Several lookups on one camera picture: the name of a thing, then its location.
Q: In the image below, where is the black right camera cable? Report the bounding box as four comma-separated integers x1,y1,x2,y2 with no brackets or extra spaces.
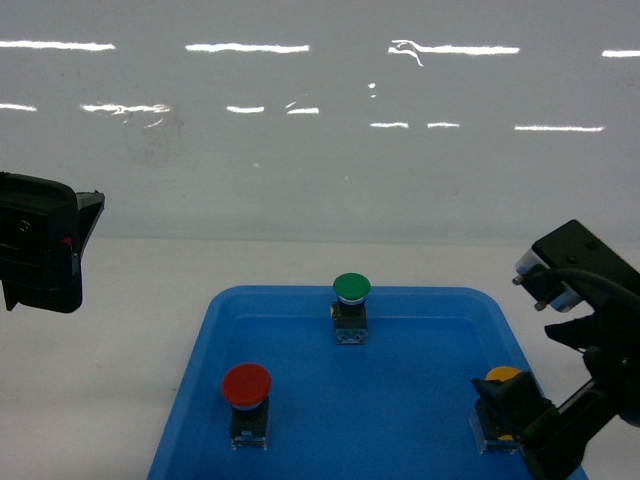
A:
542,268,640,301

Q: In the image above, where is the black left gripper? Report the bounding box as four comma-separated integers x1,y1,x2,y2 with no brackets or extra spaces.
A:
1,172,105,313

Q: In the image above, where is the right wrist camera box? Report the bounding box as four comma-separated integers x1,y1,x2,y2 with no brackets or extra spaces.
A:
513,220,639,313

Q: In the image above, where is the blue plastic tray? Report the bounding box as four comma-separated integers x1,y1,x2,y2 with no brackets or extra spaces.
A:
149,286,529,479

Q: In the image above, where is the red mushroom push button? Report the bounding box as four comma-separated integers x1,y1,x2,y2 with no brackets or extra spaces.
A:
221,363,272,450

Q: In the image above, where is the green mushroom push button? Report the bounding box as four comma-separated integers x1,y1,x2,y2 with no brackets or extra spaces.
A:
330,272,371,345

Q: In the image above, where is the yellow mushroom push button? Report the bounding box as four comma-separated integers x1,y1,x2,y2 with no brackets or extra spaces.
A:
468,366,546,455

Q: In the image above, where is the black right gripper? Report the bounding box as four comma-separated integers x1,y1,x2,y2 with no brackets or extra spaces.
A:
471,289,640,480

